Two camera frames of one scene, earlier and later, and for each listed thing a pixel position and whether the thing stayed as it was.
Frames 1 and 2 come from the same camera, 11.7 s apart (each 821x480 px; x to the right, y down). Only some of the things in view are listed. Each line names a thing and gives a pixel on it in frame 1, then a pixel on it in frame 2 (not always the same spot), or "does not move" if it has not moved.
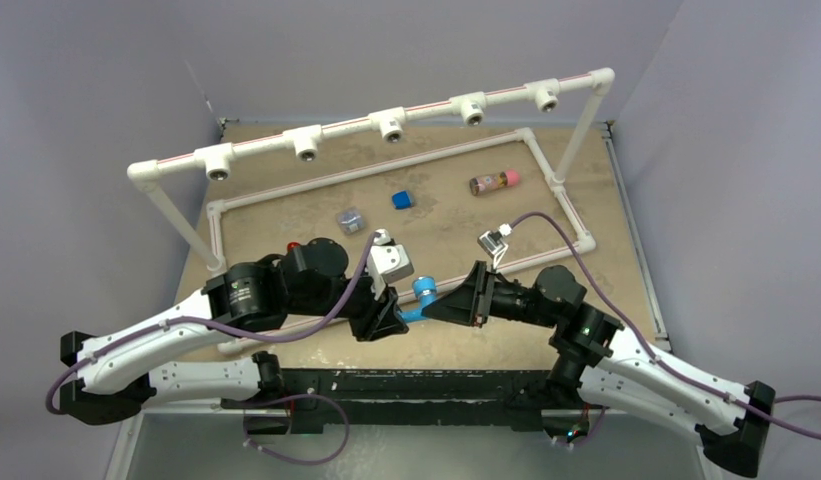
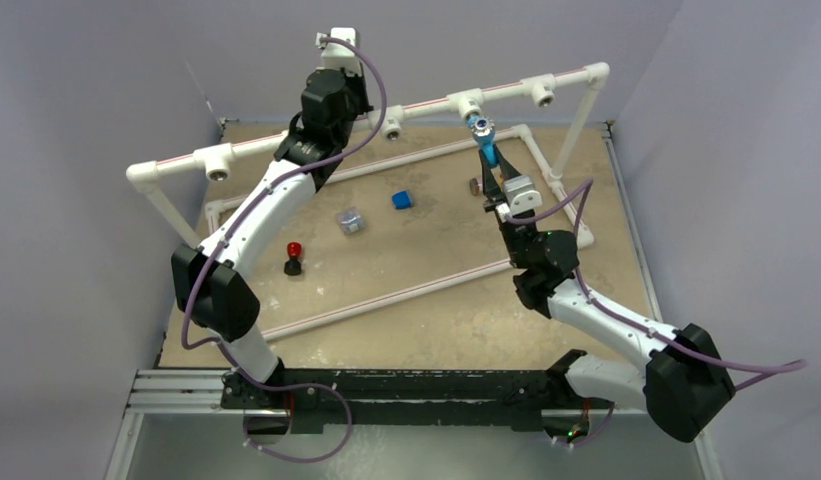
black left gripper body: x=304 y=305 → x=359 y=105
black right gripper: x=461 y=305 → x=490 y=188
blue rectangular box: x=401 y=200 does not move
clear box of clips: x=351 y=221 does not move
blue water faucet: x=425 y=287 → x=483 y=130
